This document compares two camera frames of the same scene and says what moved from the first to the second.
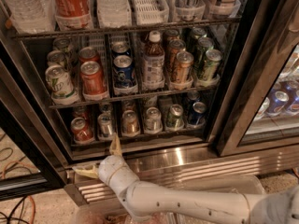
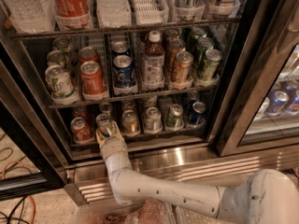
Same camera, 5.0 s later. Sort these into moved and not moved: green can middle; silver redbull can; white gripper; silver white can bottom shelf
Moved: white gripper
Not moved: silver redbull can; silver white can bottom shelf; green can middle
